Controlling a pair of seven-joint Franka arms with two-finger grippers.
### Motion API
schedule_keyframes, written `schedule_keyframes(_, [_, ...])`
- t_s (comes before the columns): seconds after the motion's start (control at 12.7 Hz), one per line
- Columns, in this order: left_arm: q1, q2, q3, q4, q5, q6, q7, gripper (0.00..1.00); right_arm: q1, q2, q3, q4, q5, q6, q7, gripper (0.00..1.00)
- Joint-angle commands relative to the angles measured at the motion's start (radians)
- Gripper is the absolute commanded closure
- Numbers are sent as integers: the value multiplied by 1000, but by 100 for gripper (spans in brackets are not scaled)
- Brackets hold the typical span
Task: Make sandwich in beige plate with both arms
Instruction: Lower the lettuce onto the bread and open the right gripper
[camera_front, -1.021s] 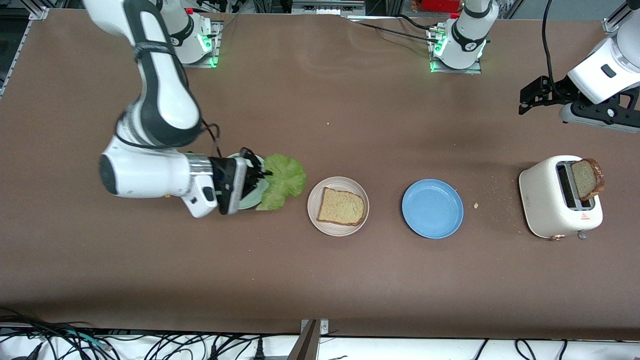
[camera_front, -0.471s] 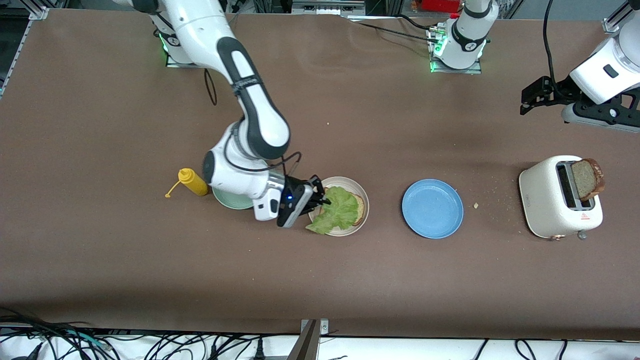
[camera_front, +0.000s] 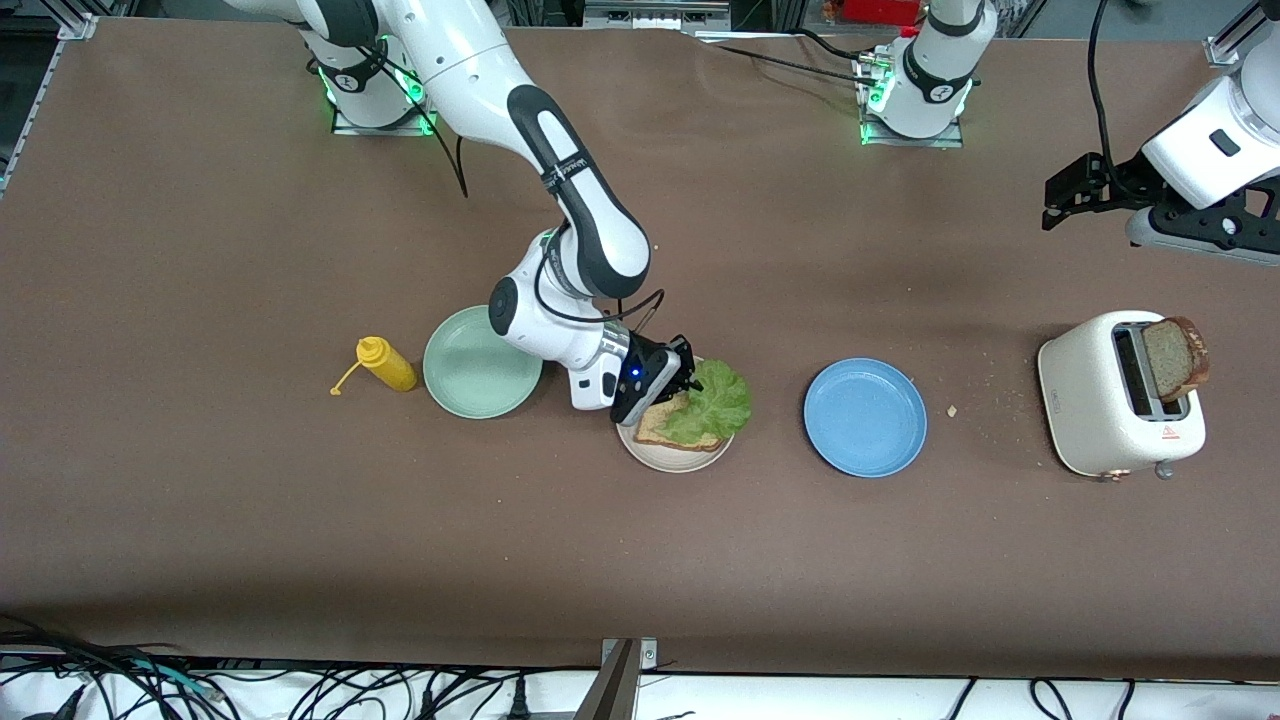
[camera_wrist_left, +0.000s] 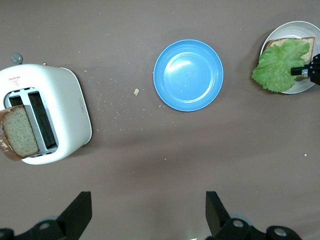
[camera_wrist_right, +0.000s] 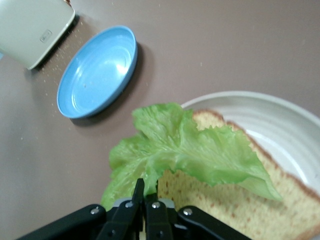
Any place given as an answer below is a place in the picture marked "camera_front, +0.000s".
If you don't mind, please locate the green lettuce leaf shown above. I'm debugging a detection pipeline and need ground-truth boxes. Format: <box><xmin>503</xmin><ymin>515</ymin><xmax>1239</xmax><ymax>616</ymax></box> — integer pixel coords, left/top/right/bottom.
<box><xmin>655</xmin><ymin>360</ymin><xmax>753</xmax><ymax>448</ymax></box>

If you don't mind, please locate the light brown bread slice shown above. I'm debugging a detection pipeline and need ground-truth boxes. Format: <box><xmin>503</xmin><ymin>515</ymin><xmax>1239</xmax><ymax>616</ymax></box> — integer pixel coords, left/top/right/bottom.
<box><xmin>633</xmin><ymin>395</ymin><xmax>736</xmax><ymax>454</ymax></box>

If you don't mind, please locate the beige plate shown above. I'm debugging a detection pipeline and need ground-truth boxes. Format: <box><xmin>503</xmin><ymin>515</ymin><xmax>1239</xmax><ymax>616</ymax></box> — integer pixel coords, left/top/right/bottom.
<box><xmin>617</xmin><ymin>355</ymin><xmax>739</xmax><ymax>474</ymax></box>

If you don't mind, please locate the dark crust bread slice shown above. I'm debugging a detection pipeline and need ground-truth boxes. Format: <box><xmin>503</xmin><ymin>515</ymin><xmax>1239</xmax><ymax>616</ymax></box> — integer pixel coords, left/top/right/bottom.
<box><xmin>1142</xmin><ymin>316</ymin><xmax>1211</xmax><ymax>403</ymax></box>

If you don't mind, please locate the yellow squeeze bottle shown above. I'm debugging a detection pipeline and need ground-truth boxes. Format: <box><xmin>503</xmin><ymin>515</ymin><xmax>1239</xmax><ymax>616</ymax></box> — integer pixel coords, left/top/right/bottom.
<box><xmin>329</xmin><ymin>336</ymin><xmax>418</xmax><ymax>397</ymax></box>

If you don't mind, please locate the blue plate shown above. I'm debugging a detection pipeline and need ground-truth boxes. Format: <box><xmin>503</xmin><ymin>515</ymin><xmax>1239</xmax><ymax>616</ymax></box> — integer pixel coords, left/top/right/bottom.
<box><xmin>803</xmin><ymin>358</ymin><xmax>929</xmax><ymax>479</ymax></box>

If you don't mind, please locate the mint green plate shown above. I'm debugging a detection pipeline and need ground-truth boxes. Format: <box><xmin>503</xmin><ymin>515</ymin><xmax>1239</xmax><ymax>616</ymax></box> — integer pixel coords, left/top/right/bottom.
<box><xmin>422</xmin><ymin>305</ymin><xmax>545</xmax><ymax>420</ymax></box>

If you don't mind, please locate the aluminium corner profile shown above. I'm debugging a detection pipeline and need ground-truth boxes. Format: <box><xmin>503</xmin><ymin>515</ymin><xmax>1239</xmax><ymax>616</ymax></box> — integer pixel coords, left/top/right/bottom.
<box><xmin>1205</xmin><ymin>0</ymin><xmax>1280</xmax><ymax>69</ymax></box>

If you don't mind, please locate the white toaster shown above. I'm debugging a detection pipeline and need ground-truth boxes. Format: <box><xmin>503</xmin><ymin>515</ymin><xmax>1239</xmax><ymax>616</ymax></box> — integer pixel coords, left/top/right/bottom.
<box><xmin>1037</xmin><ymin>310</ymin><xmax>1208</xmax><ymax>483</ymax></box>

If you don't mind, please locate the red box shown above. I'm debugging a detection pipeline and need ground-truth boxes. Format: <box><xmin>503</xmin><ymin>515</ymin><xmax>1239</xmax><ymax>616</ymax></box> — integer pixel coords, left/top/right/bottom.
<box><xmin>843</xmin><ymin>0</ymin><xmax>923</xmax><ymax>27</ymax></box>

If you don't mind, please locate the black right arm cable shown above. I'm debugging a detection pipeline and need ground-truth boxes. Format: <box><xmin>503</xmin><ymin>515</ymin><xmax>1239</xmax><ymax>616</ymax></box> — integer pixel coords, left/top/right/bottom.
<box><xmin>533</xmin><ymin>235</ymin><xmax>666</xmax><ymax>346</ymax></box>
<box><xmin>355</xmin><ymin>30</ymin><xmax>471</xmax><ymax>199</ymax></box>

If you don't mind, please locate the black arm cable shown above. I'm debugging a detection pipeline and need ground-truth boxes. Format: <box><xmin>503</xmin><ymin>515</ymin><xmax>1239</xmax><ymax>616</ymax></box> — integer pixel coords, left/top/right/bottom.
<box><xmin>1087</xmin><ymin>0</ymin><xmax>1121</xmax><ymax>166</ymax></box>
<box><xmin>533</xmin><ymin>235</ymin><xmax>666</xmax><ymax>346</ymax></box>
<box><xmin>355</xmin><ymin>30</ymin><xmax>471</xmax><ymax>199</ymax></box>

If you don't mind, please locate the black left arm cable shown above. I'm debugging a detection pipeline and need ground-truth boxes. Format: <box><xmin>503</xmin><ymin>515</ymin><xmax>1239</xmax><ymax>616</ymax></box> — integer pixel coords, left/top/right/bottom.
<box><xmin>1087</xmin><ymin>0</ymin><xmax>1121</xmax><ymax>166</ymax></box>

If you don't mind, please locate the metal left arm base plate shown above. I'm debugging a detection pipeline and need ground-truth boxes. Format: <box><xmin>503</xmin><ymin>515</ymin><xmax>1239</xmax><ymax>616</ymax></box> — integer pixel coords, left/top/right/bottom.
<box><xmin>858</xmin><ymin>55</ymin><xmax>966</xmax><ymax>149</ymax></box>

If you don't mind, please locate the thin black table cable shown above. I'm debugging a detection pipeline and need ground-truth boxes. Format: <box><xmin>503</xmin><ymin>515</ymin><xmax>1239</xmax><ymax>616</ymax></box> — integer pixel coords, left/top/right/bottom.
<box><xmin>685</xmin><ymin>28</ymin><xmax>886</xmax><ymax>89</ymax></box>

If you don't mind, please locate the grey metal table bracket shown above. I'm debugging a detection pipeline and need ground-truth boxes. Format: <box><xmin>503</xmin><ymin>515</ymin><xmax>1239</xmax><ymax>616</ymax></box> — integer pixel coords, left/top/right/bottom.
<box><xmin>575</xmin><ymin>637</ymin><xmax>661</xmax><ymax>720</ymax></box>

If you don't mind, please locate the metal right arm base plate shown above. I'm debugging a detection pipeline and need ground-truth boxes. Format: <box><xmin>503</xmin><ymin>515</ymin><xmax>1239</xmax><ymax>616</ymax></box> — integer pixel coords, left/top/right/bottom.
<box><xmin>330</xmin><ymin>40</ymin><xmax>446</xmax><ymax>138</ymax></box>

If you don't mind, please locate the teal floor cable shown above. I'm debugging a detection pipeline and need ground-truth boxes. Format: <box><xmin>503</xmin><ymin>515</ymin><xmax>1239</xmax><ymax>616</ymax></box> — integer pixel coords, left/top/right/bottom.
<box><xmin>120</xmin><ymin>660</ymin><xmax>216</xmax><ymax>698</ymax></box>

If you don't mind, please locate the aluminium table edge rail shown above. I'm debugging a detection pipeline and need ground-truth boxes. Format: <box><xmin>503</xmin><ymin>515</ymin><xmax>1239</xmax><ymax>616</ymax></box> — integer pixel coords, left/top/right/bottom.
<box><xmin>0</xmin><ymin>12</ymin><xmax>101</xmax><ymax>196</ymax></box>

